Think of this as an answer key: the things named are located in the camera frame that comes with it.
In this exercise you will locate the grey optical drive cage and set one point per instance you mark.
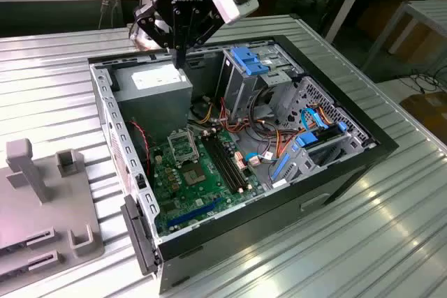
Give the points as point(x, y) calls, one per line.
point(237, 92)

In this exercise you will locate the hard disk in blue carrier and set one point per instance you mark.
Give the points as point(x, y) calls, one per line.
point(307, 139)

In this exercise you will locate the CPU socket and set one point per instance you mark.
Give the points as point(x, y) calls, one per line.
point(195, 174)

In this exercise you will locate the grey metal shelf frame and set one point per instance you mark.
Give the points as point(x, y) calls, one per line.
point(429, 10)

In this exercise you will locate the black RAM slot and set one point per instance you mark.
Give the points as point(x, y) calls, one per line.
point(218, 165)
point(228, 163)

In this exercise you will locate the stacked cardboard boxes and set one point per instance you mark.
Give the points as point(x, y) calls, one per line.
point(375, 15)

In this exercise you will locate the green motherboard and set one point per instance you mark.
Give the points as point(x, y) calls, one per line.
point(195, 196)

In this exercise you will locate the black PC case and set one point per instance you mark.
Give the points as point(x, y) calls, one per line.
point(244, 238)

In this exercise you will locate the black card retainer latch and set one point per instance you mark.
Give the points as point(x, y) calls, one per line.
point(139, 238)

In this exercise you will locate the blue drive latch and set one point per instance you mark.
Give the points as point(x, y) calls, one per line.
point(256, 68)
point(242, 55)

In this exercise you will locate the grey power supply unit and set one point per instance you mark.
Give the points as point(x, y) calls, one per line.
point(153, 109)

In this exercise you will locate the blue expansion slot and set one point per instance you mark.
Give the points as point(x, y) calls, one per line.
point(193, 213)

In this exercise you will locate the black case fan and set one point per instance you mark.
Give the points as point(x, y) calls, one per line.
point(141, 151)

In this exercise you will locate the grey parts rack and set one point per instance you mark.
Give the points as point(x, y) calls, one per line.
point(42, 221)

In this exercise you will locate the grey perforated disk bay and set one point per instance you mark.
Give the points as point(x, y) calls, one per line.
point(314, 92)

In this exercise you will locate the brown cardboard box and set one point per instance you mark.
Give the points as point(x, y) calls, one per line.
point(429, 113)

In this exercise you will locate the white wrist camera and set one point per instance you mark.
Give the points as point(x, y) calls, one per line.
point(227, 1)

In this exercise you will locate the grey disk bay blue rail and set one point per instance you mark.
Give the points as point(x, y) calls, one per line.
point(297, 167)

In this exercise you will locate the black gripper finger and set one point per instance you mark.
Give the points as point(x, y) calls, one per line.
point(207, 29)
point(146, 19)

